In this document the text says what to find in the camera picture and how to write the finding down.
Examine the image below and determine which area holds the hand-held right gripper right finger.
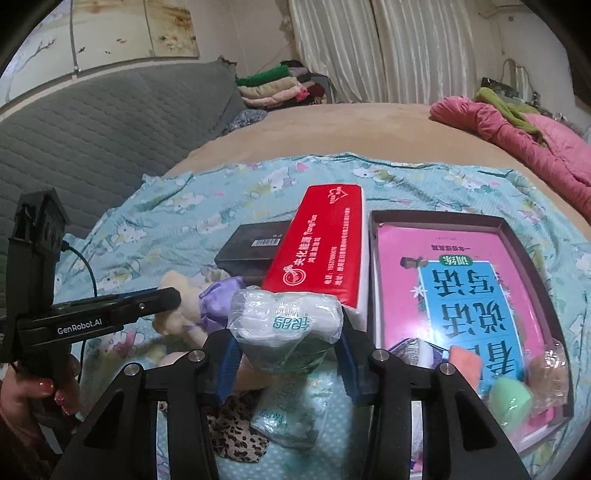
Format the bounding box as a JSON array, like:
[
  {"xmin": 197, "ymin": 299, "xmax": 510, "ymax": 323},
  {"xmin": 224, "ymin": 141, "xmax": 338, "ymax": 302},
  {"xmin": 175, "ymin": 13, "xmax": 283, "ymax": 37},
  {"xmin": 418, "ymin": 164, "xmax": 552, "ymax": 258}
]
[{"xmin": 335, "ymin": 323, "xmax": 532, "ymax": 480}]

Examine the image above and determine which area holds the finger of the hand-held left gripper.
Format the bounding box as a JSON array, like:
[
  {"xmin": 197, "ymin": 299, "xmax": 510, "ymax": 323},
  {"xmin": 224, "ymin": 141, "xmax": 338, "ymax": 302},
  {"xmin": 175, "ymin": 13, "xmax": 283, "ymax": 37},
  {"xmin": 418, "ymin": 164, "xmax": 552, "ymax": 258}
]
[{"xmin": 111, "ymin": 287, "xmax": 182, "ymax": 325}]

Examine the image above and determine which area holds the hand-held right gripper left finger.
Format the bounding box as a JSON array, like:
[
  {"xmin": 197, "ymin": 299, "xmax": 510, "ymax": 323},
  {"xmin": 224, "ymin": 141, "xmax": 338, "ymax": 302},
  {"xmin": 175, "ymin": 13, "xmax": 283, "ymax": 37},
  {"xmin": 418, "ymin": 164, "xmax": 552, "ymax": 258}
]
[{"xmin": 48, "ymin": 330, "xmax": 245, "ymax": 480}]

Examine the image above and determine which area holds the cream plush keychain toy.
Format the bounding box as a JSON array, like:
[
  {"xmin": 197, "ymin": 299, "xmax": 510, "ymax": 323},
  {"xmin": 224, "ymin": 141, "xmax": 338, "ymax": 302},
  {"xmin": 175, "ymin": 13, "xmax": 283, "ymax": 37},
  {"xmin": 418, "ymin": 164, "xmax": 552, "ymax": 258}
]
[{"xmin": 152, "ymin": 270, "xmax": 208, "ymax": 337}]

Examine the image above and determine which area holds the small white green tissue pack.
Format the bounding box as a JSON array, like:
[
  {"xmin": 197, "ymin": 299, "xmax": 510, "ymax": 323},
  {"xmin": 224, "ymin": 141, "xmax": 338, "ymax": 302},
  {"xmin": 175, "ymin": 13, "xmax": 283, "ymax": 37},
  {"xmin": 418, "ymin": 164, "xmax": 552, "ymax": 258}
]
[
  {"xmin": 228, "ymin": 287, "xmax": 345, "ymax": 377},
  {"xmin": 252, "ymin": 383, "xmax": 333, "ymax": 446}
]

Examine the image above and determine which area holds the green makeup sponge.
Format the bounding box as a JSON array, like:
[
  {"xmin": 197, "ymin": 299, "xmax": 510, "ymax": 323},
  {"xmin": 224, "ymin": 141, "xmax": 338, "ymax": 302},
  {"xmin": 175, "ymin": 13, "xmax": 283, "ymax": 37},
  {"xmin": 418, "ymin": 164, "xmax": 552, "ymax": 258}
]
[{"xmin": 488, "ymin": 375, "xmax": 527, "ymax": 430}]

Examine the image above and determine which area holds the pink sponge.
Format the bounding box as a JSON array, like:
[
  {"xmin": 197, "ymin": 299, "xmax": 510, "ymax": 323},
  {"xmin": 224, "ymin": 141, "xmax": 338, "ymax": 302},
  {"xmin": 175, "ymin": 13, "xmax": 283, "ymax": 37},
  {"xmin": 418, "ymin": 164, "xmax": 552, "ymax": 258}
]
[{"xmin": 526, "ymin": 339, "xmax": 571, "ymax": 411}]

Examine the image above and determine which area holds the dark brown box tray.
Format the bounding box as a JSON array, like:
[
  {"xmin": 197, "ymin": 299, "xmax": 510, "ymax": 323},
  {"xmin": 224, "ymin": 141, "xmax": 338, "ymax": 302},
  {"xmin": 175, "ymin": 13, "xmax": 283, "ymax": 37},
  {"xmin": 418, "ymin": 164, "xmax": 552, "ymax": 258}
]
[{"xmin": 368, "ymin": 210, "xmax": 575, "ymax": 455}]

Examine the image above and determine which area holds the person's left hand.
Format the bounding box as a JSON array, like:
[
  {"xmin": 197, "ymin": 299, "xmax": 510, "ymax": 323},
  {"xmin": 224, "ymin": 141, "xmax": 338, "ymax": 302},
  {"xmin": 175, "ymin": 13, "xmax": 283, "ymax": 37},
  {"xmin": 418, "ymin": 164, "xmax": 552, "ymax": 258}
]
[{"xmin": 0, "ymin": 355, "xmax": 83, "ymax": 444}]

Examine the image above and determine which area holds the leopard print cloth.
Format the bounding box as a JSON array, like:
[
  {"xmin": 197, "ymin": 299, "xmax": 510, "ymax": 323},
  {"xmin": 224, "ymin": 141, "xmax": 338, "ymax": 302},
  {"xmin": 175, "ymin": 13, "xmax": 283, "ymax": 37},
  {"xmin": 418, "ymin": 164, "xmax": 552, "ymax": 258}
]
[{"xmin": 159, "ymin": 394, "xmax": 271, "ymax": 462}]

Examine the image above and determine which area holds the purple cloth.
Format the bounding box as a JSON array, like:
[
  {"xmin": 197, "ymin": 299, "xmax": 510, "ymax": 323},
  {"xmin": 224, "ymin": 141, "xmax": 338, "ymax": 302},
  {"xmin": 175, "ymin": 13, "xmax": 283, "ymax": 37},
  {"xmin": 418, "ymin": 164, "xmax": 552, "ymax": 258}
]
[{"xmin": 198, "ymin": 277, "xmax": 250, "ymax": 333}]

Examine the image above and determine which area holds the pink book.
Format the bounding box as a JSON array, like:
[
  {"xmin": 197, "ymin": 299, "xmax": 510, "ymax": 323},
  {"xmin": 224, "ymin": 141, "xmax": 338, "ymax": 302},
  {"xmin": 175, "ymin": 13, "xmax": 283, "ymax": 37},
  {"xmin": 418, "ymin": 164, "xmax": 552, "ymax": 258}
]
[{"xmin": 376, "ymin": 223, "xmax": 561, "ymax": 444}]

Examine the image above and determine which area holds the light blue cat-print blanket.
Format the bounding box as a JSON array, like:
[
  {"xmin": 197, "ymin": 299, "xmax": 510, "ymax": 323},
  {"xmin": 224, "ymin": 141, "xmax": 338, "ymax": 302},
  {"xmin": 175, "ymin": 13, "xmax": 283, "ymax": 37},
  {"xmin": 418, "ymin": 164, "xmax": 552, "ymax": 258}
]
[{"xmin": 51, "ymin": 154, "xmax": 591, "ymax": 480}]

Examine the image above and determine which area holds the black box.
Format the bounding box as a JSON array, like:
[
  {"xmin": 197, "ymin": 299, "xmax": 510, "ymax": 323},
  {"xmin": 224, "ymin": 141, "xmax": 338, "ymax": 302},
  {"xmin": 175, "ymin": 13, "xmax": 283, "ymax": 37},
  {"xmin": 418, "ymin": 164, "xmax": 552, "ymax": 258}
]
[{"xmin": 215, "ymin": 220, "xmax": 293, "ymax": 284}]

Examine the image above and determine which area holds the red tissue pack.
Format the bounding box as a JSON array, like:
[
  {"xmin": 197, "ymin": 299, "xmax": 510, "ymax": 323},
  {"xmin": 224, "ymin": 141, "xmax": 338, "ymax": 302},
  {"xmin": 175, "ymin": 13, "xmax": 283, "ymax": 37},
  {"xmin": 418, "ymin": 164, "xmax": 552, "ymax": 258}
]
[{"xmin": 261, "ymin": 184, "xmax": 370, "ymax": 342}]

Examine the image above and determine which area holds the grey quilted headboard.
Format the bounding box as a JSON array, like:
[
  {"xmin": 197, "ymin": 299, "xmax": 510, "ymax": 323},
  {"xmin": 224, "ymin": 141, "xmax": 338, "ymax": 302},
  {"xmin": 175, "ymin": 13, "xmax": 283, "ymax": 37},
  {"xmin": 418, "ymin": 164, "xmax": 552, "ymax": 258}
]
[{"xmin": 0, "ymin": 60, "xmax": 247, "ymax": 315}]

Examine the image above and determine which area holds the dark floral cloth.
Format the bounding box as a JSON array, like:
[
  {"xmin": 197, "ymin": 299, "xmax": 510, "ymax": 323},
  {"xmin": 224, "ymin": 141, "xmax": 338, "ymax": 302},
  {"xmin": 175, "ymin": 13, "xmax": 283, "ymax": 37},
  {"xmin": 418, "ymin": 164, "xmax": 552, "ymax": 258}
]
[{"xmin": 224, "ymin": 108, "xmax": 269, "ymax": 136}]

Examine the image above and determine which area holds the beige bed sheet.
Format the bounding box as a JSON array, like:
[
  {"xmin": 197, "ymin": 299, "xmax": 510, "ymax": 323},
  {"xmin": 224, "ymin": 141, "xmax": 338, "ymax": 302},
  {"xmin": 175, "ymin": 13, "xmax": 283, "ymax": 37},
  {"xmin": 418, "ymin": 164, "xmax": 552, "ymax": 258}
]
[{"xmin": 161, "ymin": 102, "xmax": 591, "ymax": 222}]

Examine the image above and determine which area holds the stack of folded clothes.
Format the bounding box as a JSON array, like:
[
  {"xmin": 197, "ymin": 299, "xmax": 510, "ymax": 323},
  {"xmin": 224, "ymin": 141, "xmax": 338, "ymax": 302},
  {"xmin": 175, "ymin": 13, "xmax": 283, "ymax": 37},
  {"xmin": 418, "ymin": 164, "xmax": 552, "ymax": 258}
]
[{"xmin": 235, "ymin": 65, "xmax": 331, "ymax": 110}]

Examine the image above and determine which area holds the pink quilt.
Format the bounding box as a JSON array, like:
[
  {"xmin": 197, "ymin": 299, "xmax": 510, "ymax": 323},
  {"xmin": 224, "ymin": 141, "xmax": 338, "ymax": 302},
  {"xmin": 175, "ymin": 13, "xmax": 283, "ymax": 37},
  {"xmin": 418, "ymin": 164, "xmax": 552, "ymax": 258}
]
[{"xmin": 429, "ymin": 95, "xmax": 591, "ymax": 220}]

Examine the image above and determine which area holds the green garment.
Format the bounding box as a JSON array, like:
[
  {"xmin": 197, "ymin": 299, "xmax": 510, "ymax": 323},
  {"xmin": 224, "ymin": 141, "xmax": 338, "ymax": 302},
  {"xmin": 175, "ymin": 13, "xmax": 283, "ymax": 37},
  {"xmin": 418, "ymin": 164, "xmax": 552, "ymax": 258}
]
[{"xmin": 475, "ymin": 87, "xmax": 550, "ymax": 148}]

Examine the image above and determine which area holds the cluttered dresser top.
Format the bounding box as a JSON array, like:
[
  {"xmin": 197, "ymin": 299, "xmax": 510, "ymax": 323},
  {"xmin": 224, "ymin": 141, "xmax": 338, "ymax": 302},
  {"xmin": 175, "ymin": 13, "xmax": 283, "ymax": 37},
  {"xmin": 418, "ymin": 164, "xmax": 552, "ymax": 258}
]
[{"xmin": 480, "ymin": 58, "xmax": 555, "ymax": 116}]

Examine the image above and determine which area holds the white curtain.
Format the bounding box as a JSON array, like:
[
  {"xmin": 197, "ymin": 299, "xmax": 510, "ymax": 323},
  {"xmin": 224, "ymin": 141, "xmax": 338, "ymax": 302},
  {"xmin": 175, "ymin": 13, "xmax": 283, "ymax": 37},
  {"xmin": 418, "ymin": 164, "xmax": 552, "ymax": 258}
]
[{"xmin": 288, "ymin": 0, "xmax": 483, "ymax": 104}]

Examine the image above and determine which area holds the black cable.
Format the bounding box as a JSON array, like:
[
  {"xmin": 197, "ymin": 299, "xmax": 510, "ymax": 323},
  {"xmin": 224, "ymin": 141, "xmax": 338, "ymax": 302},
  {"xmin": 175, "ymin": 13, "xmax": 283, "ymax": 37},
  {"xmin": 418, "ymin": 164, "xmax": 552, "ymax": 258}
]
[{"xmin": 60, "ymin": 241, "xmax": 100, "ymax": 416}]

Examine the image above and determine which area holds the painted wall panel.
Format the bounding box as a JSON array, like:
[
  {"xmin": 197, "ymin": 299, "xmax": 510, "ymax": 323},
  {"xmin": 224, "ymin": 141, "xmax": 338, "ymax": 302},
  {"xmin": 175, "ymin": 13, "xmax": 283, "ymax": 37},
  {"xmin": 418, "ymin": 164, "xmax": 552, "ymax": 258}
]
[{"xmin": 0, "ymin": 0, "xmax": 201, "ymax": 104}]

